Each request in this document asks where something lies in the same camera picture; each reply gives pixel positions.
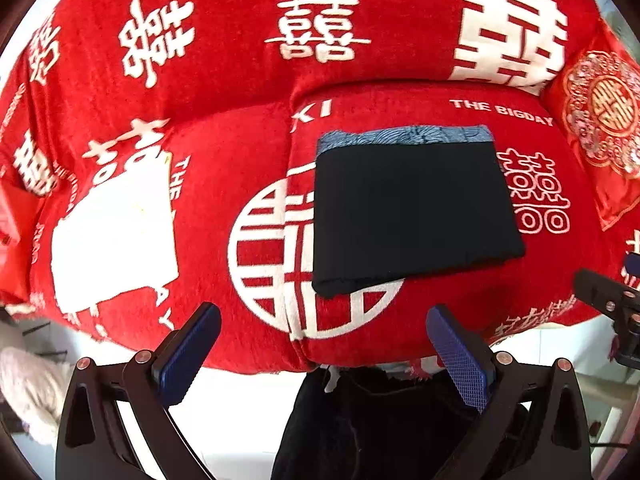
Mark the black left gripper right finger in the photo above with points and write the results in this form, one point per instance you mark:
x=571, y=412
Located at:
x=532, y=421

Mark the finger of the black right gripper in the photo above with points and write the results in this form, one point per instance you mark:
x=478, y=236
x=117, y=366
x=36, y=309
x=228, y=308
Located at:
x=617, y=301

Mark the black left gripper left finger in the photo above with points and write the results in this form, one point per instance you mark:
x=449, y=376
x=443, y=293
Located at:
x=93, y=442

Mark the black pants grey waistband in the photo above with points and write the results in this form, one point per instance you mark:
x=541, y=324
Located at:
x=400, y=202

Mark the pink white cloth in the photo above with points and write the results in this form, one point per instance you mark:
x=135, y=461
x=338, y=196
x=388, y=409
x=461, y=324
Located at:
x=35, y=389

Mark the black trousers of person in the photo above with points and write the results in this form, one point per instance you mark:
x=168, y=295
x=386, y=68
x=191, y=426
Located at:
x=365, y=424

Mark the red embroidered pillow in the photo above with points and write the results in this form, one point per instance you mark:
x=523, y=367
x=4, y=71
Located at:
x=595, y=102

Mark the red blanket white characters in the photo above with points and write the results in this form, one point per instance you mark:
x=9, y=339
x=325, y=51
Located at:
x=157, y=154

